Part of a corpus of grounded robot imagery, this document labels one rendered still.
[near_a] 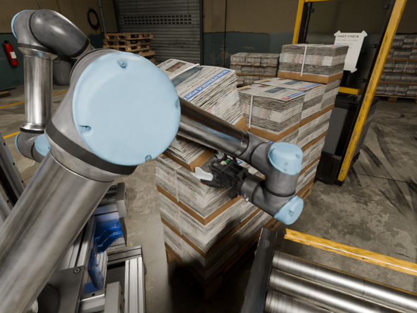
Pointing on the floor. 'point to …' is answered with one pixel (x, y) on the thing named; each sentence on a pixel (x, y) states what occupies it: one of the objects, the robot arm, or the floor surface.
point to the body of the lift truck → (336, 142)
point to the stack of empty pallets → (128, 41)
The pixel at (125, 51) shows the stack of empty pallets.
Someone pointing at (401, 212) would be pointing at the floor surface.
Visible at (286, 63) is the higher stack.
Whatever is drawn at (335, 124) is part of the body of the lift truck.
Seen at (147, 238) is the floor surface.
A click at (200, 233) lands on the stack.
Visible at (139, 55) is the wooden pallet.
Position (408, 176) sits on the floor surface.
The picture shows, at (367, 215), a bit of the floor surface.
